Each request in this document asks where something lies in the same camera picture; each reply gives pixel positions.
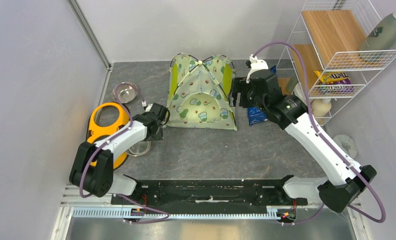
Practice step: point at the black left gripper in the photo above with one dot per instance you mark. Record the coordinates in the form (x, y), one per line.
(151, 137)

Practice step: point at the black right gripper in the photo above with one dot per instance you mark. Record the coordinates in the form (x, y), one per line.
(238, 85)

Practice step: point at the steel pet bowl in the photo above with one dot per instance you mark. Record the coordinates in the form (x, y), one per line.
(139, 148)
(126, 92)

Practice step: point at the green avocado-print pet tent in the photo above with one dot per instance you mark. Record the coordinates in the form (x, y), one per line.
(201, 96)

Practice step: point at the green avocado-print tent mat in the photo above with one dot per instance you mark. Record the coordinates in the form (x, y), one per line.
(200, 108)

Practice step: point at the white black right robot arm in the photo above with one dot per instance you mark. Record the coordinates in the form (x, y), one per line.
(345, 178)

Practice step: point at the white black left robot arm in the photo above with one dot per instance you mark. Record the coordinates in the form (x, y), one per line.
(92, 169)

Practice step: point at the blue Doritos chip bag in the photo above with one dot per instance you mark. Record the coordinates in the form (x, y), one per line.
(255, 116)

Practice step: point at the white jar under shelf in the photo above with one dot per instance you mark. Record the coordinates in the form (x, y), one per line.
(297, 91)

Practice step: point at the orange double bowl holder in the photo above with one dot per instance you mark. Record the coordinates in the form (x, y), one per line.
(96, 132)

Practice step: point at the beige lotion bottle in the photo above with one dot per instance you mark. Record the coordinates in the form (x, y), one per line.
(320, 107)

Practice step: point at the yellow M&M's candy bag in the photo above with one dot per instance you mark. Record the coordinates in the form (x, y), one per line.
(333, 78)

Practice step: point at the green bottle with beige cap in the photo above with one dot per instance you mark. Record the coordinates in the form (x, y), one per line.
(383, 36)

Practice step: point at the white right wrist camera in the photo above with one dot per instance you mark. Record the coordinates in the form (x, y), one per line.
(255, 64)

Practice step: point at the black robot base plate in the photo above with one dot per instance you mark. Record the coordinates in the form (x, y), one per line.
(261, 192)

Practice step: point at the aluminium rail with cable comb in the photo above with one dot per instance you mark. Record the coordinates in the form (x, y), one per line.
(101, 207)

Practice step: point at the white wire shelf rack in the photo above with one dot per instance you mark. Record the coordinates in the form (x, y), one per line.
(326, 38)

